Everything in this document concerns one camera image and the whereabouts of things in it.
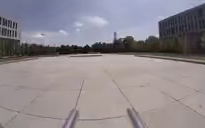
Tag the pale concrete slab plaza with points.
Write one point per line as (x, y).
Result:
(100, 80)

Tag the low concrete platform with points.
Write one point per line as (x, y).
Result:
(85, 55)

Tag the row of trees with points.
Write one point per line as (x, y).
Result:
(123, 45)

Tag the tall slim tower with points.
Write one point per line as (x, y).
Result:
(115, 36)

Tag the robot's own part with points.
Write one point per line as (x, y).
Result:
(71, 120)
(136, 119)

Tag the grass strip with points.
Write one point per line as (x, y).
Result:
(190, 57)
(6, 59)

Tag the grey building with window rows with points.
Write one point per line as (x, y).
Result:
(188, 28)

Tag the white building with dark windows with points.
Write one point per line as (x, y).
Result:
(3, 33)

